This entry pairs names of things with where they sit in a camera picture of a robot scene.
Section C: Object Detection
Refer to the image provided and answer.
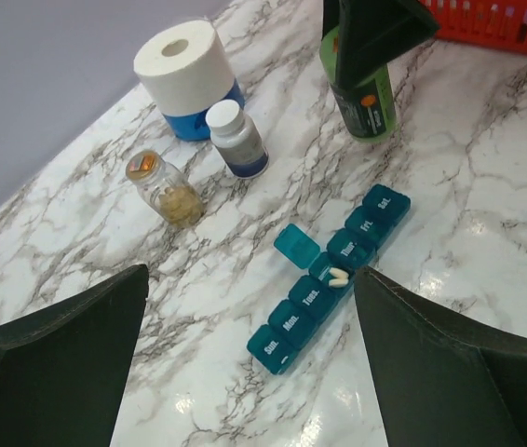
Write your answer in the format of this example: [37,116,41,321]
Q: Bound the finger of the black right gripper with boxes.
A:
[321,0,439,89]

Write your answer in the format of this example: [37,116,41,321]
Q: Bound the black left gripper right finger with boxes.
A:
[354,266,527,446]

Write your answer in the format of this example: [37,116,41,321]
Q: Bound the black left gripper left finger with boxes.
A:
[0,264,149,446]

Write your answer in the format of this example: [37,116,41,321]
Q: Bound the green pill bottle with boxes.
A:
[319,26,397,143]

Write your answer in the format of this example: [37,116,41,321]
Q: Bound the teal weekly pill organizer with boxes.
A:
[247,184,412,375]

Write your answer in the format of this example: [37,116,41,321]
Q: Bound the red plastic basket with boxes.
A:
[422,0,527,55]

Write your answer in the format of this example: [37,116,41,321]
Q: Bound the white pill bottle blue label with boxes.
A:
[205,99,269,179]

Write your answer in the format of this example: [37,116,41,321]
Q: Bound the white paper roll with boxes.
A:
[133,19,236,116]

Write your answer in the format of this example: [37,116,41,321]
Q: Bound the blue tape roll base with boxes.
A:
[164,80,245,142]

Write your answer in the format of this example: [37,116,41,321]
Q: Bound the clear jar yellow capsules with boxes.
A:
[126,150,205,228]

